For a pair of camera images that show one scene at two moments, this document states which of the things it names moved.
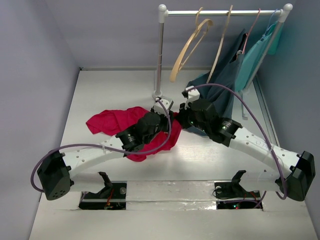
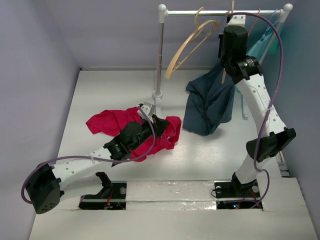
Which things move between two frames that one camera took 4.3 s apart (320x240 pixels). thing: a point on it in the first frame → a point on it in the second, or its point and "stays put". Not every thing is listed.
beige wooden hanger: (176, 64) → (197, 27)
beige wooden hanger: (217, 56) → (224, 70)
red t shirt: (109, 121) stays put
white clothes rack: (283, 14) stays put
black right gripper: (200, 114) → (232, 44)
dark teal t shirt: (219, 84) stays put
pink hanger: (251, 30) stays put
